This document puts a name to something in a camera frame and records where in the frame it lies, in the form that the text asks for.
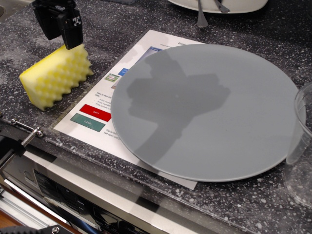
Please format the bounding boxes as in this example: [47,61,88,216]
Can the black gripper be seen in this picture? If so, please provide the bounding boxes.
[32,0,83,50]

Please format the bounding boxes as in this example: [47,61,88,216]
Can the yellow foam sponge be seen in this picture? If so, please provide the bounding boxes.
[19,44,93,111]

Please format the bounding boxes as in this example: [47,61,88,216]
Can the grey round plate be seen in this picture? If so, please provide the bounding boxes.
[111,44,298,182]

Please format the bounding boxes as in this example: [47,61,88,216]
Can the laminated instruction sheet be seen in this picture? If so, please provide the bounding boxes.
[54,30,196,190]

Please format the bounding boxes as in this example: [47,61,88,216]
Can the metal utensil in dish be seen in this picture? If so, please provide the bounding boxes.
[214,0,230,13]

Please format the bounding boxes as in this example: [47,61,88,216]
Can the white dish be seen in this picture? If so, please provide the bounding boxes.
[167,0,269,14]

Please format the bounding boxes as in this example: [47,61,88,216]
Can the stainless dishwasher control panel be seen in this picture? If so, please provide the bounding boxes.
[2,151,195,234]

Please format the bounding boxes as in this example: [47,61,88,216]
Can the clear plastic cup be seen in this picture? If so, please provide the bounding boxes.
[284,83,312,208]

